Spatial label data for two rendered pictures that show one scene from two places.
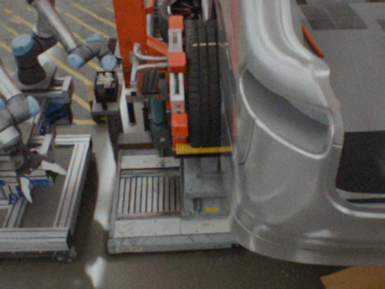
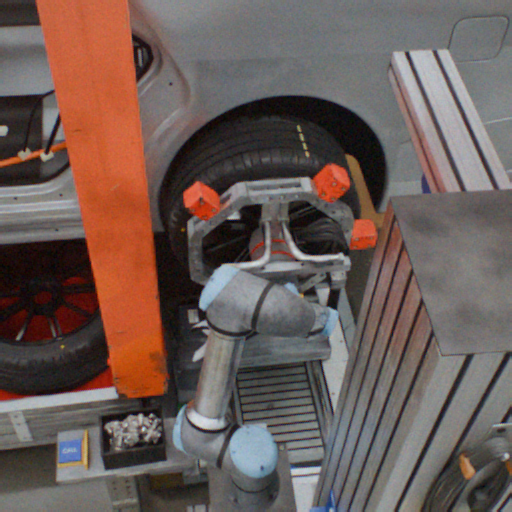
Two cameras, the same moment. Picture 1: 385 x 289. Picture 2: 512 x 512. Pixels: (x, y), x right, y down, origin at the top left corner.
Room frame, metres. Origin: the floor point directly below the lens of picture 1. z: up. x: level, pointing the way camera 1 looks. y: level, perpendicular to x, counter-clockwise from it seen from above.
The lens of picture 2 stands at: (2.22, 1.70, 2.72)
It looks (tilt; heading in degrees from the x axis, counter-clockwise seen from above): 50 degrees down; 261
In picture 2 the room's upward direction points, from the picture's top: 3 degrees clockwise
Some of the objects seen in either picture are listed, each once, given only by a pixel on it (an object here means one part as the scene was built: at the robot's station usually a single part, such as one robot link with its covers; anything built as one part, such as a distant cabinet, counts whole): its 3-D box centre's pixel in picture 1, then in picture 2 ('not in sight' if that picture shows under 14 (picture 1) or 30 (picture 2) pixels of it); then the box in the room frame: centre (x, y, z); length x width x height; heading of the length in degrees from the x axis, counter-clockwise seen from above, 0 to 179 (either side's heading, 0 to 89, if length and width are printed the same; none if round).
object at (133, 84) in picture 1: (150, 67); (311, 232); (1.81, 0.22, 1.03); 0.19 x 0.18 x 0.11; 92
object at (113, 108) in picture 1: (108, 92); (125, 449); (2.43, 0.59, 0.44); 0.43 x 0.17 x 0.03; 2
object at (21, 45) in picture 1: (25, 49); (250, 456); (2.07, 0.91, 0.98); 0.13 x 0.12 x 0.14; 149
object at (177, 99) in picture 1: (177, 85); (269, 244); (1.92, 0.10, 0.85); 0.54 x 0.07 x 0.54; 2
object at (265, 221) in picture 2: (151, 46); (247, 238); (2.01, 0.23, 1.03); 0.19 x 0.18 x 0.11; 92
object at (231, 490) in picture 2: (29, 69); (251, 477); (2.06, 0.91, 0.87); 0.15 x 0.15 x 0.10
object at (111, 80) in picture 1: (106, 85); (133, 437); (2.40, 0.59, 0.51); 0.20 x 0.14 x 0.13; 4
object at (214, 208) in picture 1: (209, 183); (264, 323); (1.88, -0.07, 0.13); 0.50 x 0.36 x 0.10; 2
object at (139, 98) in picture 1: (135, 95); (335, 272); (1.74, 0.30, 0.93); 0.09 x 0.05 x 0.05; 92
